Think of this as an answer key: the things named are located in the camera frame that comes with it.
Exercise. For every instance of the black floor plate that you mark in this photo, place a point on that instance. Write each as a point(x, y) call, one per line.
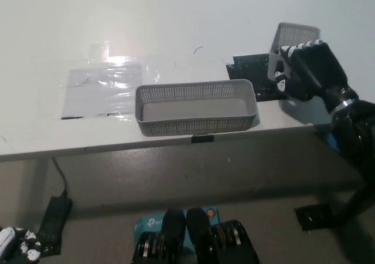
point(315, 217)

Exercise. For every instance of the clear plastic sheet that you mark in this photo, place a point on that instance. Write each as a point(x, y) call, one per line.
point(99, 89)

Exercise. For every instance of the white table leg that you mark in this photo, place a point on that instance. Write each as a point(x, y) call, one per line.
point(43, 182)

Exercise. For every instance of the teal printed box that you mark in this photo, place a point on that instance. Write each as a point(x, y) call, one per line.
point(149, 223)

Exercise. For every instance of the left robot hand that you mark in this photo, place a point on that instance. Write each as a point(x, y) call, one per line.
point(20, 243)

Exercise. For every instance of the grey perforated plastic basket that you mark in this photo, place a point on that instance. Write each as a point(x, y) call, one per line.
point(193, 110)
point(296, 33)

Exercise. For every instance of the black tape strip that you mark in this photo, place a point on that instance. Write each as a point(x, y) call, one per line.
point(202, 139)

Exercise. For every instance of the blue object under table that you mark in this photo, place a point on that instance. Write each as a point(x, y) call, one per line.
point(332, 140)

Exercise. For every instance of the black marker mat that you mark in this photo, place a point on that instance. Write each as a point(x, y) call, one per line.
point(249, 67)

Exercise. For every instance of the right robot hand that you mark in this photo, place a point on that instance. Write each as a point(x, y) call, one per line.
point(313, 70)

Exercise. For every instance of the black power adapter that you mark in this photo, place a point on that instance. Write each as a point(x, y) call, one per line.
point(55, 220)

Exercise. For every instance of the black table leg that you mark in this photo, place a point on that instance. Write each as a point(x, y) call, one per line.
point(360, 202)

